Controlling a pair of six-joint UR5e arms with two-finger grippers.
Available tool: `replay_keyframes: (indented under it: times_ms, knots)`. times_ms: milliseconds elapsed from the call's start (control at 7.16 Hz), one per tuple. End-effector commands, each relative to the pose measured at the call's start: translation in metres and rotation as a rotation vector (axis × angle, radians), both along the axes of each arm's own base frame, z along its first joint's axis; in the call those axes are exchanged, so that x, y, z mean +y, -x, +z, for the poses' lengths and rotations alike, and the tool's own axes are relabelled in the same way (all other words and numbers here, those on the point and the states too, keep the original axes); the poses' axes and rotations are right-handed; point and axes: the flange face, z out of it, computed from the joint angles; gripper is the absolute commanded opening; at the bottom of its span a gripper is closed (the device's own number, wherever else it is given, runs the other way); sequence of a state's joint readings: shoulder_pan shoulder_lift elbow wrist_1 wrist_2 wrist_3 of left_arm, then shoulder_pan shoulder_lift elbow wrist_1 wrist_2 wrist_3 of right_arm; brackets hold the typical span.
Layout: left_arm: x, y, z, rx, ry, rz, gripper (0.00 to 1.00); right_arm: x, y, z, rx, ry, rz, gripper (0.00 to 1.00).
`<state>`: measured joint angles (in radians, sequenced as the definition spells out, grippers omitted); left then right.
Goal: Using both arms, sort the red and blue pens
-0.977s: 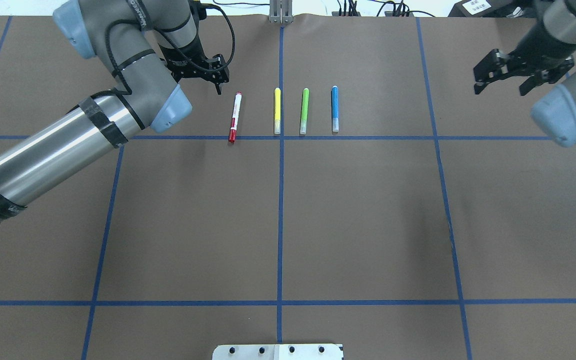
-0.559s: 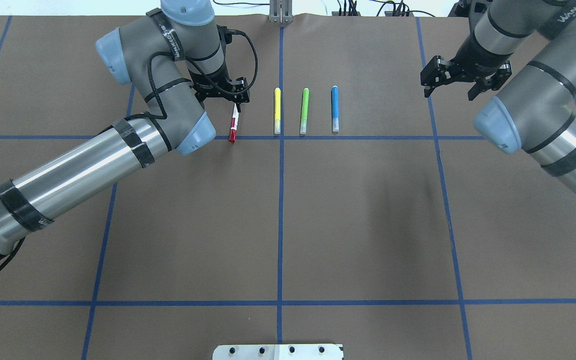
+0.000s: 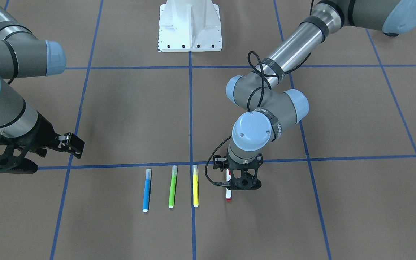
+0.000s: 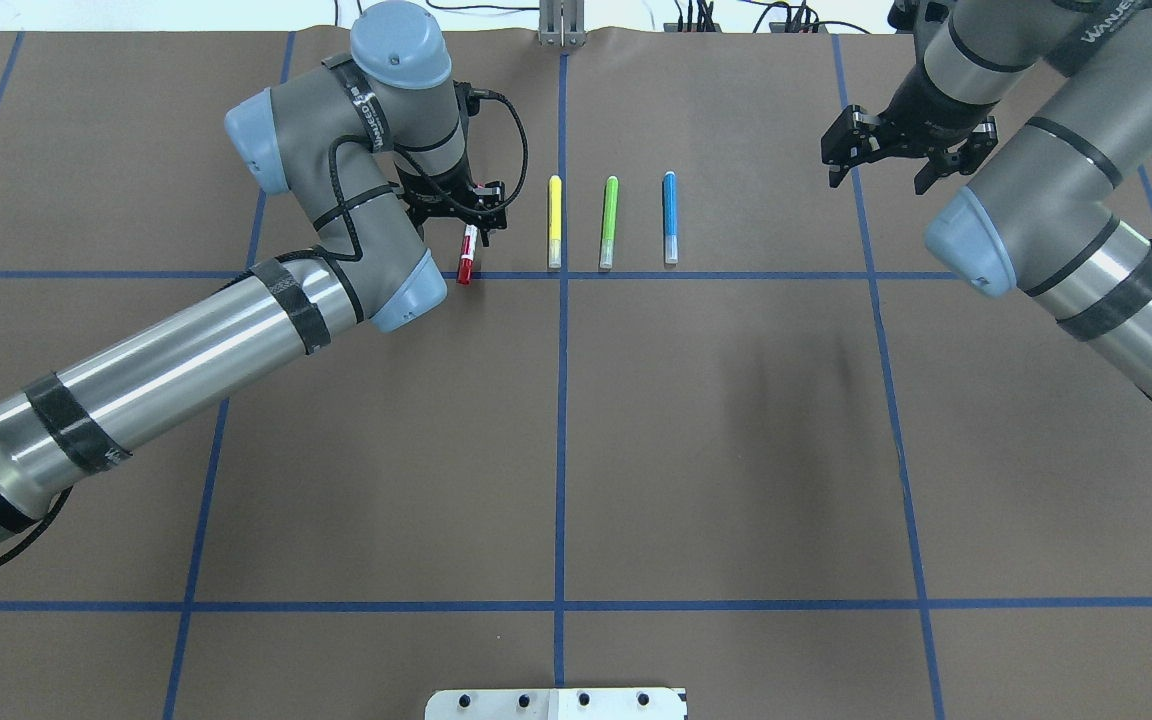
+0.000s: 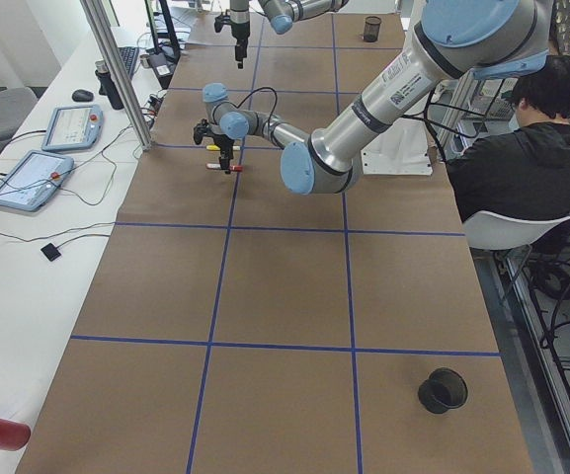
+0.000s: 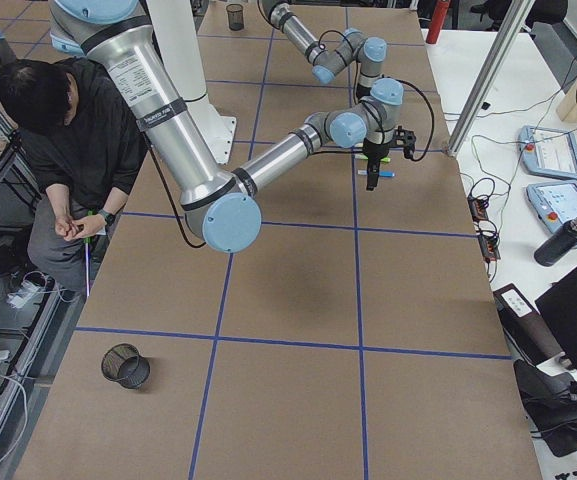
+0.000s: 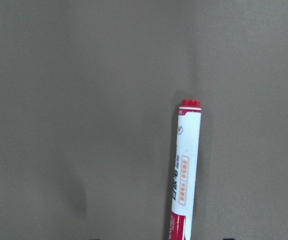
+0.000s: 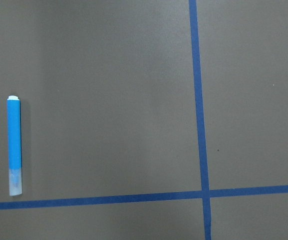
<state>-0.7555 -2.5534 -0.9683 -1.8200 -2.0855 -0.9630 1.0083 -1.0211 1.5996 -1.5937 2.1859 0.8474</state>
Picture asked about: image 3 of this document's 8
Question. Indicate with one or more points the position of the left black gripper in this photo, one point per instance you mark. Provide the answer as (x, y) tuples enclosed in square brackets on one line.
[(219, 163)]

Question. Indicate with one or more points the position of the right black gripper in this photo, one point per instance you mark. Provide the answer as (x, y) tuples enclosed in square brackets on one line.
[(43, 132)]

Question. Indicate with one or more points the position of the red whiteboard marker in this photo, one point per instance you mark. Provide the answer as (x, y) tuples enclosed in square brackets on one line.
[(228, 191)]

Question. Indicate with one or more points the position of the blue highlighter pen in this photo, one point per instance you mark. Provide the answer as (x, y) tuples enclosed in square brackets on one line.
[(147, 190)]

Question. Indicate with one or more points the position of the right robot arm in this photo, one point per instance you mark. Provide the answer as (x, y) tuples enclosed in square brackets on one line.
[(23, 55)]

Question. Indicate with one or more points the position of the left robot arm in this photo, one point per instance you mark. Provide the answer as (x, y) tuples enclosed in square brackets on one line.
[(357, 122)]

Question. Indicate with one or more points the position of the green highlighter pen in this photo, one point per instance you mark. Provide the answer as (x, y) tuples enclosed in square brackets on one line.
[(173, 184)]

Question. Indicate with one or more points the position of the yellow highlighter pen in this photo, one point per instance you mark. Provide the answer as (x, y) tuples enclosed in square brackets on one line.
[(195, 190)]

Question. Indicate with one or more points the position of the white camera pillar base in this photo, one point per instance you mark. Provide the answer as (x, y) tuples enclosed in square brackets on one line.
[(189, 26)]

